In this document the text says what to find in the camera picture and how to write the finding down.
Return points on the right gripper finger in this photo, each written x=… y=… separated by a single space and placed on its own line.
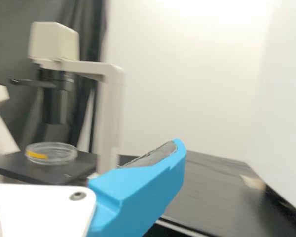
x=138 y=192

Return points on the cream microscope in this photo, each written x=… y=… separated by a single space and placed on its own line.
x=108 y=111

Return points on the black platform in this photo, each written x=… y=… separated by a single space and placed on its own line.
x=212 y=192

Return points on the white incubator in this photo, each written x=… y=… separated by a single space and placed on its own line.
x=283 y=98

